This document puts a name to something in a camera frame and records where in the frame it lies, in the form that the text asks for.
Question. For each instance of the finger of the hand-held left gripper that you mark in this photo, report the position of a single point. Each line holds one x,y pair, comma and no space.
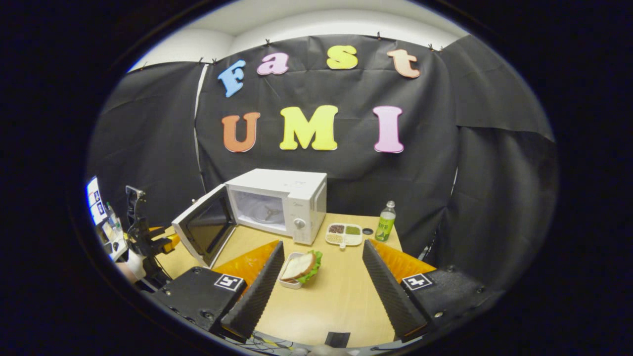
170,243

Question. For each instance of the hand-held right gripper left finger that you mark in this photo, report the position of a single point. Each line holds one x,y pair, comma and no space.
257,291

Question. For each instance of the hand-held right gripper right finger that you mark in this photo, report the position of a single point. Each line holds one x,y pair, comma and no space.
390,291

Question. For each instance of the lettuce sandwich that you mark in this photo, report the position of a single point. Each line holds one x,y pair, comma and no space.
299,267

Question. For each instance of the white microwave oven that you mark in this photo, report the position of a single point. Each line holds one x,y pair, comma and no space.
306,198

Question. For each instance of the white side desk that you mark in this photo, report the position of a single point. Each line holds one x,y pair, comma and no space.
113,242

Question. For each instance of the white rectangular tray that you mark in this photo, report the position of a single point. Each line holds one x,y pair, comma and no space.
289,284

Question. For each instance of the computer monitor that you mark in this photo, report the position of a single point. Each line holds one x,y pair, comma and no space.
95,200

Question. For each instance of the green drink bottle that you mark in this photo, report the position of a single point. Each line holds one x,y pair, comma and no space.
385,225

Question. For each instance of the black flat box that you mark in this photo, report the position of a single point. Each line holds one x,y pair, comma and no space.
337,339

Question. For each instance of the divided white bean dish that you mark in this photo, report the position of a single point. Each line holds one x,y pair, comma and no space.
343,235

